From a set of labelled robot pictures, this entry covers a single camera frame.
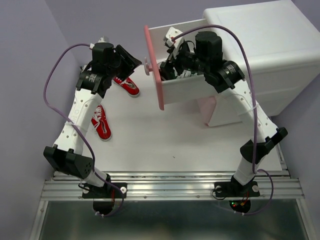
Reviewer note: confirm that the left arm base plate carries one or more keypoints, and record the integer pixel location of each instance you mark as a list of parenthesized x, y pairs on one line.
[(107, 200)]

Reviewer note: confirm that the drawer pink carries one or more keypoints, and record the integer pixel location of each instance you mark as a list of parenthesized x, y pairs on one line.
[(176, 90), (207, 107)]

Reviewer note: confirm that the aluminium mounting rail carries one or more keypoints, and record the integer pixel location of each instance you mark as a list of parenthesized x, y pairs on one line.
[(174, 186)]

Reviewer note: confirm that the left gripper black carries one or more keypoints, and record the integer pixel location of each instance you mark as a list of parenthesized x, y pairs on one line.
[(130, 62)]

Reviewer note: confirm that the red sneaker far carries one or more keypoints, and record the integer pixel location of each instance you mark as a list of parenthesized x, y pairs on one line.
[(129, 86)]

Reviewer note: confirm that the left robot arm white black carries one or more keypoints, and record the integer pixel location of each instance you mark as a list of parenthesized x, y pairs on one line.
[(66, 153)]

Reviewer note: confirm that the white shoe cabinet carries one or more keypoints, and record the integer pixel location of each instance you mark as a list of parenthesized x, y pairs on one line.
[(274, 44)]

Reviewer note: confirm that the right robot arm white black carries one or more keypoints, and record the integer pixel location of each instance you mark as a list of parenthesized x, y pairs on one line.
[(229, 81)]

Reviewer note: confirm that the red sneaker near left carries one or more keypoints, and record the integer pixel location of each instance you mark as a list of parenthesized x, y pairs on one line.
[(100, 123)]

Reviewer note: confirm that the green sneaker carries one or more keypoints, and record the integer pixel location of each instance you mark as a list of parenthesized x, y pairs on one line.
[(186, 74)]

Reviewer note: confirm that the red sneaker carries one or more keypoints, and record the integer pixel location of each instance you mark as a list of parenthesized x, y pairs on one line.
[(129, 86), (100, 123)]

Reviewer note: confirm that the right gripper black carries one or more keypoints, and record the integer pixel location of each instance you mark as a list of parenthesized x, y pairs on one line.
[(166, 70)]

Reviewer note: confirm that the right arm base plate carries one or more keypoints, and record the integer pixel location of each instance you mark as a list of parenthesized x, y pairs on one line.
[(238, 195)]

